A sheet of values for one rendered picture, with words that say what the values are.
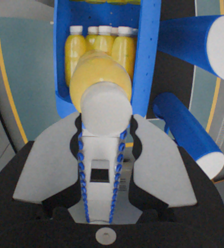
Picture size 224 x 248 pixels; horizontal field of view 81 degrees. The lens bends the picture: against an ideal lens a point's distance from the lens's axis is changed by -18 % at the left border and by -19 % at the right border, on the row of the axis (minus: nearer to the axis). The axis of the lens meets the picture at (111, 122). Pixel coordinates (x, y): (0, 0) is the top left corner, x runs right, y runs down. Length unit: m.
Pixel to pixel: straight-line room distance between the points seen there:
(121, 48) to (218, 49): 0.39
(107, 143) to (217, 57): 0.64
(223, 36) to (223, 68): 0.13
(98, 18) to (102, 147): 0.60
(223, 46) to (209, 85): 1.36
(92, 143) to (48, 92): 1.08
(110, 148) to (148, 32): 0.62
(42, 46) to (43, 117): 0.82
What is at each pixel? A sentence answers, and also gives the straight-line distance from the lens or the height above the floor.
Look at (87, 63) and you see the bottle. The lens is 0.16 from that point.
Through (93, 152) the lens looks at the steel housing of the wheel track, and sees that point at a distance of 0.85.
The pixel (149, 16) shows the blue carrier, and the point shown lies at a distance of 0.37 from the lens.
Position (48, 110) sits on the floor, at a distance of 1.87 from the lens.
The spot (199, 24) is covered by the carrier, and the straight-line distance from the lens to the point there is 0.72.
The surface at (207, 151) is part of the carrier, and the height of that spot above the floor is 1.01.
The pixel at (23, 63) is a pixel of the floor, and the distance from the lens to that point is 1.80.
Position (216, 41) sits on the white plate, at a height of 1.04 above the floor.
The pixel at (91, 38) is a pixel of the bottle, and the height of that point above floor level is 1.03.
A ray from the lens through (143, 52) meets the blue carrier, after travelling 0.36.
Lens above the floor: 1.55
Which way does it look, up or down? 59 degrees down
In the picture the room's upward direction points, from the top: 177 degrees clockwise
